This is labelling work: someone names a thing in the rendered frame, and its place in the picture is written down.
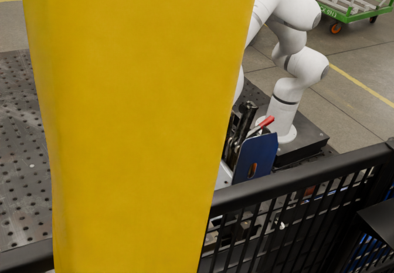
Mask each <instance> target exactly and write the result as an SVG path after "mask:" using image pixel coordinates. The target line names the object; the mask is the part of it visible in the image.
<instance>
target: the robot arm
mask: <svg viewBox="0 0 394 273"><path fill-rule="evenodd" d="M320 20H321V9H320V6H319V4H318V3H317V2H316V1H315V0H255V2H254V7H253V12H252V18H251V21H250V26H249V31H248V35H247V40H246V45H245V48H246V47H247V45H248V44H249V43H250V42H251V40H252V39H253V38H254V36H255V35H256V34H257V32H258V31H259V30H260V28H261V27H262V26H263V24H265V25H267V26H268V27H269V28H270V29H271V30H272V31H273V32H274V33H275V34H276V35H277V37H278V41H279V42H278V44H276V46H275V48H274V49H273V51H272V54H271V58H272V61H273V63H274V64H275V65H276V66H278V67H279V68H281V69H283V70H285V71H287V72H289V73H291V74H293V75H295V76H297V77H298V78H288V77H286V78H281V79H279V80H278V81H277V83H276V85H275V87H274V90H273V93H272V97H271V100H270V104H269V107H268V110H267V113H266V115H265V116H262V117H260V118H258V119H257V121H256V123H255V127H256V126H258V124H259V123H261V122H262V121H263V120H265V119H266V118H267V117H269V116H270V115H271V116H273V117H274V118H275V119H274V121H273V122H272V123H271V124H269V125H268V126H267V128H268V129H269V130H270V131H271V132H277V136H278V143H279V144H286V143H289V142H291V141H293V140H294V139H295V137H296V135H297V131H296V129H295V127H294V125H293V119H294V116H295V114H296V111H297V108H298V105H299V103H300V100H301V97H302V94H303V92H304V91H305V89H306V88H308V87H309V86H311V85H313V84H315V83H317V82H319V81H320V80H322V79H323V78H324V77H325V76H326V75H327V73H328V70H329V62H328V59H327V58H326V57H325V56H324V55H323V54H321V53H319V52H317V51H315V50H312V49H310V48H309V47H306V46H305V44H306V42H307V32H306V31H309V30H312V29H314V28H315V27H316V26H317V25H318V23H319V21H320ZM243 83H244V75H243V69H242V65H241V67H240V73H239V78H238V81H237V86H236V91H235V97H234V100H233V105H234V103H235V102H236V100H237V99H238V97H239V96H240V93H241V92H242V89H243Z"/></svg>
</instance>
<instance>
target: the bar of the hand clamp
mask: <svg viewBox="0 0 394 273"><path fill-rule="evenodd" d="M258 109H259V107H258V106H256V105H255V104H254V103H253V102H252V101H247V102H246V103H245V105H244V104H240V105H239V112H240V113H242V114H241V116H240V120H239V122H238V125H237V127H236V130H235V133H234V135H233V138H232V141H231V143H230V147H235V146H234V144H233V143H234V141H237V140H238V142H237V144H236V147H237V146H239V145H241V144H242V143H243V141H244V140H245V139H246V136H247V133H248V131H249V129H250V126H251V124H252V121H253V118H254V116H255V114H256V111H257V110H258ZM236 147H235V150H234V152H235V151H236Z"/></svg>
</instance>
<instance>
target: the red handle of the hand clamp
mask: <svg viewBox="0 0 394 273"><path fill-rule="evenodd" d="M274 119H275V118H274V117H273V116H271V115H270V116H269V117H267V118H266V119H265V120H263V121H262V122H261V123H259V124H258V126H256V127H254V128H253V129H252V130H251V131H249V132H248V133H247V136H246V139H248V138H251V137H252V136H253V135H255V134H256V133H258V132H259V131H260V130H262V129H263V126H268V125H269V124H271V123H272V122H273V121H274ZM246 139H245V140H246ZM237 142H238V140H237V141H234V143H233V144H234V146H235V147H236V144H237Z"/></svg>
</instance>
